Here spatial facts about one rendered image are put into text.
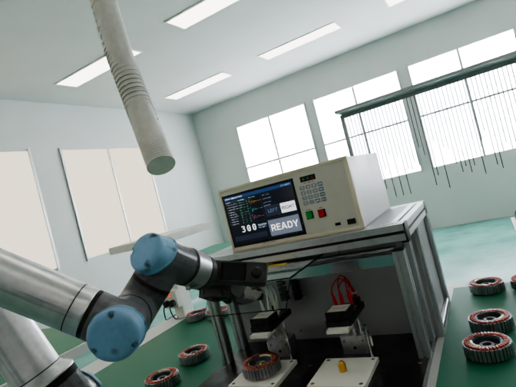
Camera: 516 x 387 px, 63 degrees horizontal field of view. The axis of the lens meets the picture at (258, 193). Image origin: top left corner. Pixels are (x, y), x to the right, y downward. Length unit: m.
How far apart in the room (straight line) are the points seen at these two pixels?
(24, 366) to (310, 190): 0.79
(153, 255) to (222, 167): 8.10
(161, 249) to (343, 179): 0.60
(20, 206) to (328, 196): 5.23
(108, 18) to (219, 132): 6.22
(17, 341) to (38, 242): 5.29
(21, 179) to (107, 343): 5.60
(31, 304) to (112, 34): 2.24
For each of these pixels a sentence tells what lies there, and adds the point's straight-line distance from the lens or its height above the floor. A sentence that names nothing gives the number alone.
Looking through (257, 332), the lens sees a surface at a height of 0.88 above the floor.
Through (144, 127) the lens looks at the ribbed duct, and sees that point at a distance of 2.45.
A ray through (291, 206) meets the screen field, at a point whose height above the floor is 1.22.
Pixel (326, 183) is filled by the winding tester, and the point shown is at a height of 1.26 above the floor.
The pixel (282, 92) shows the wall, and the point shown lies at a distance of 8.18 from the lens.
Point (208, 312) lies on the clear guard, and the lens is 1.12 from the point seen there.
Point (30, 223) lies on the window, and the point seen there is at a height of 1.65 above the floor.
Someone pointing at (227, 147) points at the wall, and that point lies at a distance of 8.72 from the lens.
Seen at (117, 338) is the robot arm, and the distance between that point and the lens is 0.64.
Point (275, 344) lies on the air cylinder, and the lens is 1.39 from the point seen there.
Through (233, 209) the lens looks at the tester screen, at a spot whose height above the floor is 1.25.
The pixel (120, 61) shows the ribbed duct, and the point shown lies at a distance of 2.70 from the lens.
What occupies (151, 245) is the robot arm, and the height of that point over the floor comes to 1.24.
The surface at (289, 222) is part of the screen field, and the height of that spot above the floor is 1.17.
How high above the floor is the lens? 1.28
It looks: level
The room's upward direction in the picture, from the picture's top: 14 degrees counter-clockwise
